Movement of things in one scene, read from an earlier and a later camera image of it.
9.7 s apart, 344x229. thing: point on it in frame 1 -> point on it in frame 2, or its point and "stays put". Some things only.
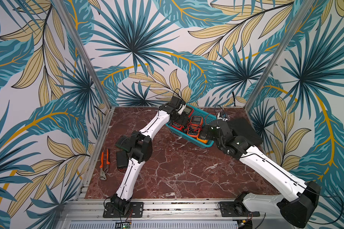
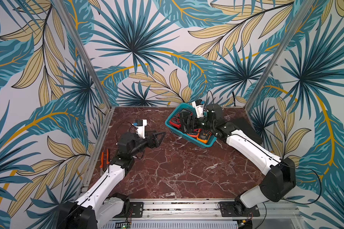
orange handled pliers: [103, 173] stays put
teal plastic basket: [207, 119] stays put
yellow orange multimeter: [203, 135] stays put
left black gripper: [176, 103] -> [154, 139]
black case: [243, 127] stays put
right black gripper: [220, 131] -> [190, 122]
